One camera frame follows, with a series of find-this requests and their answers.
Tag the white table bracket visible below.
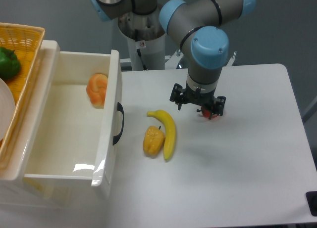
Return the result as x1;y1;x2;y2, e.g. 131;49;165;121
226;51;237;67

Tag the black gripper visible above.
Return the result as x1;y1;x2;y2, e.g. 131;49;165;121
169;81;226;120

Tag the yellow woven basket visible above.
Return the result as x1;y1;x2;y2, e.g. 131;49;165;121
0;23;45;168

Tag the red bell pepper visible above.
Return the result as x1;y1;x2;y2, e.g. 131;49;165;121
196;106;220;120

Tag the white top drawer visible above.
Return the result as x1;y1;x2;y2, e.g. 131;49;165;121
25;50;124;196

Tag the yellow bell pepper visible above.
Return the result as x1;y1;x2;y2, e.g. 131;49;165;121
143;126;165;157

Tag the green bell pepper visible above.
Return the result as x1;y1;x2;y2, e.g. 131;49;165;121
0;46;21;81

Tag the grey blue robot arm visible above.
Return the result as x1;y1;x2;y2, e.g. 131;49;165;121
90;0;256;118

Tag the white drawer cabinet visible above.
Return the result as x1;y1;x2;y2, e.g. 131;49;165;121
0;40;68;207

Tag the black corner object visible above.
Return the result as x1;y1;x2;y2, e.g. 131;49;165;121
306;191;317;217

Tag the yellow banana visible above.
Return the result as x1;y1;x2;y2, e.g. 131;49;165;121
147;109;177;162

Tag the white plate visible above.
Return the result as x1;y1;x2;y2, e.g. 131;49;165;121
0;79;15;140

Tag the orange bread roll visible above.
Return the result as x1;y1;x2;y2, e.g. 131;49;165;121
86;73;108;108

